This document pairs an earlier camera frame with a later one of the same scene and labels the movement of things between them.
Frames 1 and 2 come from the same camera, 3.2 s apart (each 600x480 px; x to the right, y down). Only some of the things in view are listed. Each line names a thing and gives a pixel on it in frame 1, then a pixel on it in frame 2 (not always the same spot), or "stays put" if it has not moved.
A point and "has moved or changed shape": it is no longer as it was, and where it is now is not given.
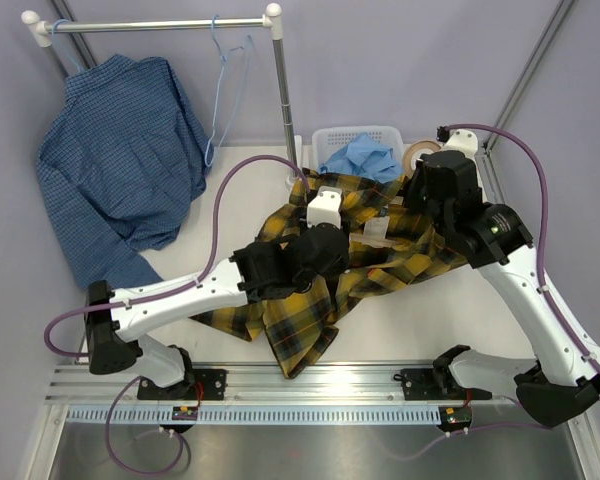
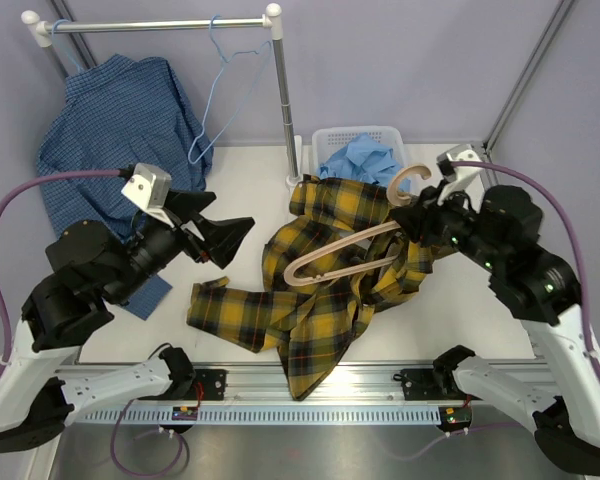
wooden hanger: (378, 227) -> (290, 276)
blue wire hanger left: (54, 32) stays put
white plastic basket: (328, 139) stays put
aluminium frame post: (490, 142) stays put
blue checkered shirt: (121, 163) stays put
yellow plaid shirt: (391, 242) has moved or changed shape
